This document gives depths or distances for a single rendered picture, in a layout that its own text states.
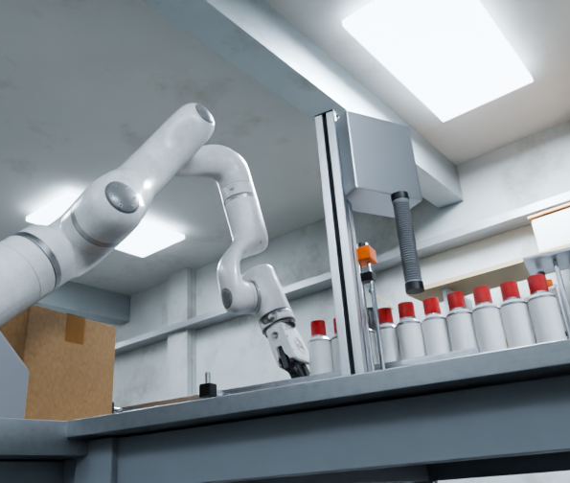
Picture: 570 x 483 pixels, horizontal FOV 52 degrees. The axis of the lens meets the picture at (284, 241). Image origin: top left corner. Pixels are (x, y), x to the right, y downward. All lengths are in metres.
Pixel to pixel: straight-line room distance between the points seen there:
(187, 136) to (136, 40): 2.11
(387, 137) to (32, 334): 0.84
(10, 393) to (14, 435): 0.16
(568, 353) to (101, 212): 0.84
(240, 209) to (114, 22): 2.09
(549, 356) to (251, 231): 1.00
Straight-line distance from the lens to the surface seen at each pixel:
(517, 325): 1.19
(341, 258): 1.17
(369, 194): 1.22
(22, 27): 3.54
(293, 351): 1.30
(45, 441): 0.77
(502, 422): 0.58
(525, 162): 4.70
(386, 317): 1.27
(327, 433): 0.62
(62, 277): 1.11
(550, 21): 3.80
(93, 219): 1.14
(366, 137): 1.28
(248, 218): 1.45
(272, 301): 1.37
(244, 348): 5.71
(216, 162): 1.52
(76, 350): 1.35
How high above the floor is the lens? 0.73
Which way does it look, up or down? 24 degrees up
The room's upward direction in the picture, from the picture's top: 4 degrees counter-clockwise
